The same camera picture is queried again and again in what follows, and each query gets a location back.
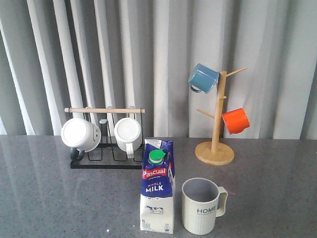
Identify white ribbed hanging mug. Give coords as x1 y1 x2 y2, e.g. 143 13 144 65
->
114 118 142 159

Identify wooden mug tree stand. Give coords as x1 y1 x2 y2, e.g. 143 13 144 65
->
195 67 247 166

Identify orange enamel mug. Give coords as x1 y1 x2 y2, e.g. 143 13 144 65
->
222 108 250 134

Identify white HOME mug on table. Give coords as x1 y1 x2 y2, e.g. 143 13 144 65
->
182 178 228 235

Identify white smiley hanging mug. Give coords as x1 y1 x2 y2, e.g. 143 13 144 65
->
61 118 102 161

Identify blue enamel mug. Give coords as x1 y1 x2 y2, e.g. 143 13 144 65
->
188 63 220 94

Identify blue white milk carton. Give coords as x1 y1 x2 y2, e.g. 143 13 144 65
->
140 139 175 234

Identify black wire mug rack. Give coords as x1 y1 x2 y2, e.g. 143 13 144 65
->
64 107 145 170

